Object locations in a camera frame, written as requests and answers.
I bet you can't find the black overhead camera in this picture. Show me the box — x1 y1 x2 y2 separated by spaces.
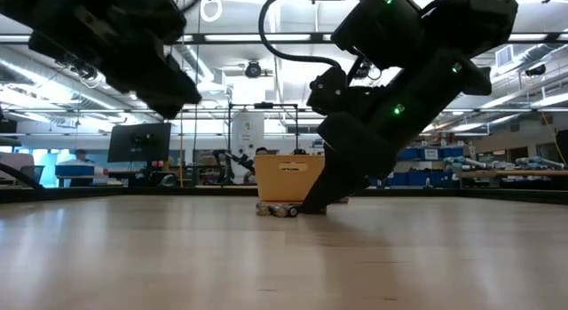
244 60 264 79

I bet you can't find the black ceiling speaker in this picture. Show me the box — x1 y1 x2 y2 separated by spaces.
524 63 548 78

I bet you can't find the wooden workbench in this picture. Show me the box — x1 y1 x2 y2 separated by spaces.
455 168 568 189

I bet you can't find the black ceiling track light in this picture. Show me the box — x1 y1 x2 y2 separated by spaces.
354 60 383 80
66 56 101 83

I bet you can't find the person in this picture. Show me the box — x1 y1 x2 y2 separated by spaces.
56 148 107 187
242 146 270 185

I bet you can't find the white ceiling vent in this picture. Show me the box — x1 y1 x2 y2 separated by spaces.
494 44 517 69

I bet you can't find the black overhead light bar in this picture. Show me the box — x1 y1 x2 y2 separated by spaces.
0 32 568 45

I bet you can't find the white round column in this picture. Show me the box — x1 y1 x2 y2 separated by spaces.
230 110 266 158

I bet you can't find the black monitor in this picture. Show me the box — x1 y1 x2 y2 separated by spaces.
106 122 173 164

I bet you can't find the yellow plastic bin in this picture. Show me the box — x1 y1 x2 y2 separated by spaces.
254 154 327 203

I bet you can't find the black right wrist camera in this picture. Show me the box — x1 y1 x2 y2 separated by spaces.
305 65 350 116

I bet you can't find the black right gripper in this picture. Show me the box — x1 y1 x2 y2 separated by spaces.
301 112 399 215

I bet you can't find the yellow hanging cable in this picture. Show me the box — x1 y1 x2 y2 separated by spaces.
177 107 185 189

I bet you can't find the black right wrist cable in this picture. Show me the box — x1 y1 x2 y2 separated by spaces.
257 0 370 70

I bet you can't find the white hanging ring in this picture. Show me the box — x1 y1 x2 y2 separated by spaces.
199 0 224 24

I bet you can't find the shelf with blue bins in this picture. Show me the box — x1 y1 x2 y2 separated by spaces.
396 146 466 187

